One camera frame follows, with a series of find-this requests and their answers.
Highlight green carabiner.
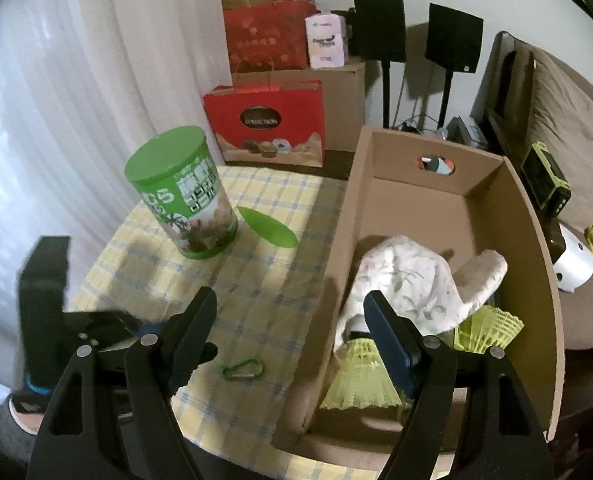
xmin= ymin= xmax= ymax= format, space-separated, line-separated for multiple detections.
xmin=220 ymin=358 xmax=265 ymax=382

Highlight green plastic leaf blade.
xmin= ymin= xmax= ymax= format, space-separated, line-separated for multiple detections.
xmin=237 ymin=206 xmax=299 ymax=249

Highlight green snack canister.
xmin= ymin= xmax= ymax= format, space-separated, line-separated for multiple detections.
xmin=124 ymin=126 xmax=238 ymax=259

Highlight yellow blue plaid tablecloth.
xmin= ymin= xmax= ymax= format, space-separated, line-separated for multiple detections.
xmin=68 ymin=164 xmax=378 ymax=480

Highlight cardboard storage box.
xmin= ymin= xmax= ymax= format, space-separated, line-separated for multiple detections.
xmin=272 ymin=126 xmax=565 ymax=470

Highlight white mask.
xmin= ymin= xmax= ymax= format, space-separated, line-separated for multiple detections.
xmin=551 ymin=223 xmax=593 ymax=294

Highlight yellow-green power tool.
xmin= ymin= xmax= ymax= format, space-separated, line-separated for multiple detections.
xmin=520 ymin=141 xmax=572 ymax=219

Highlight red collection gift bag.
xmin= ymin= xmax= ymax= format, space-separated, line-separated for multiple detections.
xmin=203 ymin=80 xmax=326 ymax=168

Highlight large brown cardboard box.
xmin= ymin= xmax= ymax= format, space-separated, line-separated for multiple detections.
xmin=231 ymin=58 xmax=366 ymax=153

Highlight brown sofa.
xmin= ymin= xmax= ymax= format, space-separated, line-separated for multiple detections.
xmin=481 ymin=32 xmax=593 ymax=350

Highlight right black speaker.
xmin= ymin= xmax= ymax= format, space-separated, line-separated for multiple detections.
xmin=425 ymin=3 xmax=484 ymax=74

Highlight black speaker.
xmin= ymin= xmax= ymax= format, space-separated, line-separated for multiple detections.
xmin=354 ymin=0 xmax=407 ymax=63
xmin=425 ymin=3 xmax=484 ymax=74

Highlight left black speaker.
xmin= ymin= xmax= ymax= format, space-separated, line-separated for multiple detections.
xmin=354 ymin=0 xmax=407 ymax=63

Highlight white pink small box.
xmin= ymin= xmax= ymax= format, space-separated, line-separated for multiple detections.
xmin=305 ymin=13 xmax=347 ymax=70

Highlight red paper gift bag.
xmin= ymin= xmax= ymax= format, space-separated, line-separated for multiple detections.
xmin=224 ymin=0 xmax=317 ymax=74

